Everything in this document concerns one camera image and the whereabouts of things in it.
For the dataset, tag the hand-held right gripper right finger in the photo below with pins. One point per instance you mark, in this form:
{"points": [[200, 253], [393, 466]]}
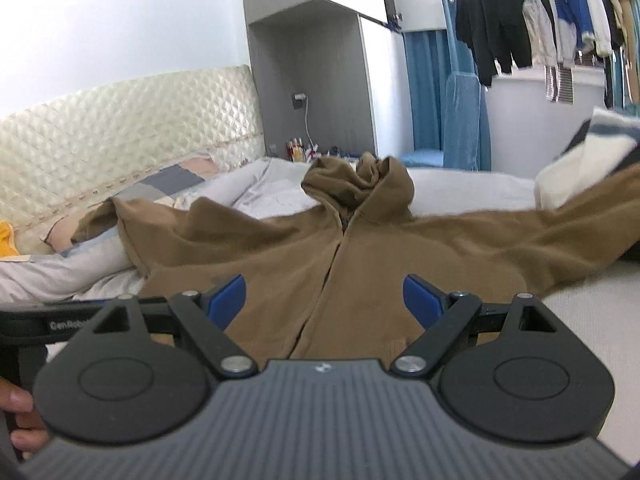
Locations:
{"points": [[420, 300]]}

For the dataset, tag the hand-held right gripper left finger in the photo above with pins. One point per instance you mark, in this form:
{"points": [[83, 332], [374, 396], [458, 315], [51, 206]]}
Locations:
{"points": [[227, 302]]}

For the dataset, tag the brown hoodie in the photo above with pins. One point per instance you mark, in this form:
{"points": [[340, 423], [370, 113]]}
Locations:
{"points": [[280, 260]]}

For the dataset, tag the row of hanging clothes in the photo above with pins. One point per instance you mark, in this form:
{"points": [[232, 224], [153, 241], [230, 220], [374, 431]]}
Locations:
{"points": [[627, 80]]}

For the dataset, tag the person's left hand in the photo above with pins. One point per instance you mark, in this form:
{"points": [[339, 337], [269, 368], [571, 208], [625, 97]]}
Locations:
{"points": [[20, 400]]}

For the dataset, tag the yellow cloth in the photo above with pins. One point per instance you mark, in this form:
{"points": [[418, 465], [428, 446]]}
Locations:
{"points": [[7, 240]]}

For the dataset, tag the white pillow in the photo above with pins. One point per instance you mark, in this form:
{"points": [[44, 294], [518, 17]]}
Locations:
{"points": [[280, 185]]}

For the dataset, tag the patchwork pillow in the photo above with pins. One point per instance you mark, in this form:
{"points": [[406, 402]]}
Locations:
{"points": [[165, 175]]}

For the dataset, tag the group of small bottles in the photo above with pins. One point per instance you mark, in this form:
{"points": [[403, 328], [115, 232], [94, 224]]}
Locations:
{"points": [[299, 151]]}

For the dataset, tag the blue covered chair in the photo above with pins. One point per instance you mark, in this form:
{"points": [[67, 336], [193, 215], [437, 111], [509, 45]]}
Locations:
{"points": [[465, 120]]}

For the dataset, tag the white garment with blue stripes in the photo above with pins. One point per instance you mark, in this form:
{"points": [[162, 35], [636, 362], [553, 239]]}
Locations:
{"points": [[575, 170]]}

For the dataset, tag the cream quilted headboard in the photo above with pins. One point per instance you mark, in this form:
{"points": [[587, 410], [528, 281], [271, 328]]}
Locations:
{"points": [[125, 125]]}

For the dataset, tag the blue curtain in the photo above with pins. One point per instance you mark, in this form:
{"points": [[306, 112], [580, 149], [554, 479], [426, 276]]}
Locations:
{"points": [[425, 90]]}

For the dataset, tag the grey wardrobe cabinet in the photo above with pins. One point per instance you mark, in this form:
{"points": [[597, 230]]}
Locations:
{"points": [[325, 70]]}

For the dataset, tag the striped hanging garment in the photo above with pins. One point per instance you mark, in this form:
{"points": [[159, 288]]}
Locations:
{"points": [[560, 85]]}

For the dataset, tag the black hanging garment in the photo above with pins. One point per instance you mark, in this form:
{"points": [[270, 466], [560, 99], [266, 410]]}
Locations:
{"points": [[490, 20]]}

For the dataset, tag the blue and white hanging jacket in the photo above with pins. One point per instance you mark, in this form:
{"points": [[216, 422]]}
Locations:
{"points": [[575, 5]]}

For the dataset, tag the wall charger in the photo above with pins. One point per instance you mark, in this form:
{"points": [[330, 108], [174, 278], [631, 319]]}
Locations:
{"points": [[298, 100]]}

